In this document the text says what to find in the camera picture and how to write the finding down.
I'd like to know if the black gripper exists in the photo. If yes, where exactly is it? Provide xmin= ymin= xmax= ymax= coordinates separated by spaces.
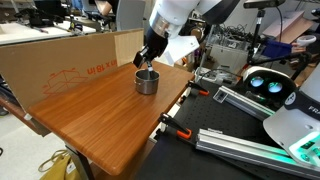
xmin=132 ymin=26 xmax=170 ymax=70

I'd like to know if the black and white marker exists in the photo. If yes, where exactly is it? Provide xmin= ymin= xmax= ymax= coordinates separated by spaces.
xmin=146 ymin=61 xmax=156 ymax=80

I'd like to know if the white VR controller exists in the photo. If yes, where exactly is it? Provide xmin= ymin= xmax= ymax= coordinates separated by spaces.
xmin=296 ymin=34 xmax=317 ymax=47

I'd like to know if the silver metal pot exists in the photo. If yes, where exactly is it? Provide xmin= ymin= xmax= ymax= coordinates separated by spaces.
xmin=134 ymin=68 xmax=161 ymax=96

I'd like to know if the person's bare hand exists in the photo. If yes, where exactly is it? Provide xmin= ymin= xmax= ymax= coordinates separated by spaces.
xmin=290 ymin=42 xmax=309 ymax=55

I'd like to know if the grey partition panel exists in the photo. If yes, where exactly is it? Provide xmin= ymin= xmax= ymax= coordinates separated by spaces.
xmin=116 ymin=0 xmax=147 ymax=32

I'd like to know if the slanted silver metal pole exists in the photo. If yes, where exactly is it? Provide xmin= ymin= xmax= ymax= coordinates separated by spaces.
xmin=199 ymin=19 xmax=221 ymax=80

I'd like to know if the black orange bar clamp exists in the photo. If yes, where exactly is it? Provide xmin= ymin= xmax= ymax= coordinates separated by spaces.
xmin=185 ymin=80 xmax=211 ymax=97
xmin=157 ymin=112 xmax=193 ymax=140

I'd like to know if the white storage cabinet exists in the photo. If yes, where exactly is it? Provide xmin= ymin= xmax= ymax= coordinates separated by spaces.
xmin=209 ymin=43 xmax=249 ymax=75

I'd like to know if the white black VR headset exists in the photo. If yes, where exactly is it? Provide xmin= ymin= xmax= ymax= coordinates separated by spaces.
xmin=240 ymin=65 xmax=298 ymax=112

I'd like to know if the metal table leg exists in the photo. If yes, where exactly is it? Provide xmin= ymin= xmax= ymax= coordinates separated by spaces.
xmin=64 ymin=143 xmax=96 ymax=180

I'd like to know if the white work table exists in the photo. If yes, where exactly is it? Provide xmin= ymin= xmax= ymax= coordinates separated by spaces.
xmin=0 ymin=20 xmax=97 ymax=46

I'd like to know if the blue plastic bin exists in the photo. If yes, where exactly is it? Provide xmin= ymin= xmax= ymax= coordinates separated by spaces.
xmin=261 ymin=39 xmax=298 ymax=58

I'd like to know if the yellow tote bag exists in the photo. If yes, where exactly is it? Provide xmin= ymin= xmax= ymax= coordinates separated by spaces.
xmin=37 ymin=149 xmax=83 ymax=180

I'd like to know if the folded cardboard sheet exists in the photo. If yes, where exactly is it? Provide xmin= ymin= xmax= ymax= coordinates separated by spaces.
xmin=262 ymin=10 xmax=314 ymax=44

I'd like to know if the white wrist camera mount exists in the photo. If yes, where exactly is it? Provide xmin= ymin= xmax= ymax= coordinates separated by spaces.
xmin=162 ymin=34 xmax=201 ymax=66

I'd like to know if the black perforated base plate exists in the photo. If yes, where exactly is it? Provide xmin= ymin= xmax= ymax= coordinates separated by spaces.
xmin=134 ymin=79 xmax=320 ymax=180

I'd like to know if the short aluminium extrusion rail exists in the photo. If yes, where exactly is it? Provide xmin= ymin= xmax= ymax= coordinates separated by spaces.
xmin=213 ymin=85 xmax=278 ymax=122

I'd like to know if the black camera tripod stand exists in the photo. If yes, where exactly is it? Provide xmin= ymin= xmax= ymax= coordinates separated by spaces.
xmin=246 ymin=8 xmax=314 ymax=81

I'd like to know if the long aluminium extrusion rail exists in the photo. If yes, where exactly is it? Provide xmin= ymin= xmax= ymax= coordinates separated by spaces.
xmin=195 ymin=128 xmax=320 ymax=180

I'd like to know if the black stereo camera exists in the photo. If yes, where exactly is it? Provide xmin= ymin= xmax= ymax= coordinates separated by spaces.
xmin=243 ymin=0 xmax=287 ymax=10

